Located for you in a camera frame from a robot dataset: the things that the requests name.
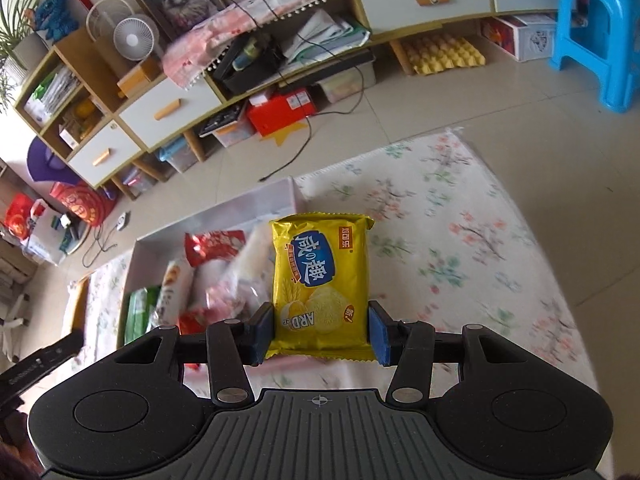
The clear bin with orange contents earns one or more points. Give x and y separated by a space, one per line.
234 134

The blue plastic stool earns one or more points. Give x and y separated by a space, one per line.
612 60

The black bag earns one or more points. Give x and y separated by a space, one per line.
240 67

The pink patterned cloth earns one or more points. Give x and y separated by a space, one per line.
200 50

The clear bread packet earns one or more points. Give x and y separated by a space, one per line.
172 290

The pink cardboard box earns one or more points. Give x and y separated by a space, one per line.
220 215

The potted green plant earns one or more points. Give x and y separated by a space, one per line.
15 45

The white open box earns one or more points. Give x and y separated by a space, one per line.
47 240

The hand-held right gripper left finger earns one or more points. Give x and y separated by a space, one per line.
263 332

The floral rug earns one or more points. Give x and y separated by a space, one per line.
450 240

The red white snack packet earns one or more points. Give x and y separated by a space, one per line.
214 246

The green snack packet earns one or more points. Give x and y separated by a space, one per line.
140 312

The white charger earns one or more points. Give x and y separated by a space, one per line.
122 221

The large white fan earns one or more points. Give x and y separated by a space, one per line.
102 15

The blue plush toy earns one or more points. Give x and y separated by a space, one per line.
55 15

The pile of white papers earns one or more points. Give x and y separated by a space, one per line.
330 35

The yellow cracker packet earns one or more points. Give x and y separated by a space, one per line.
320 270

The white printed carton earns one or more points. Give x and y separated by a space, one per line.
530 37

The white chair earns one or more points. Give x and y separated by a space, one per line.
12 322

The small clear storage bin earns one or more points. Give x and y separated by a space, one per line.
137 182

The orange red snack packet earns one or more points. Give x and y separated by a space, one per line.
192 322

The red gold printed bag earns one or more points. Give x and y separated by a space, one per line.
82 205

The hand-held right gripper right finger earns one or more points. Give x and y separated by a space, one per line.
380 335

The yellow egg tray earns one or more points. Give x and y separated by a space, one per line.
442 55

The orange cardboard box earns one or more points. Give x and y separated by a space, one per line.
137 77

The red shoe box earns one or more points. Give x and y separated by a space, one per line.
280 112

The red gift bag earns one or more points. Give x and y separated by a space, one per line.
22 217

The purple umbrella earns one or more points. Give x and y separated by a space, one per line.
47 162

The blue lid storage bin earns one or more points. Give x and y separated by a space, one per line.
177 156

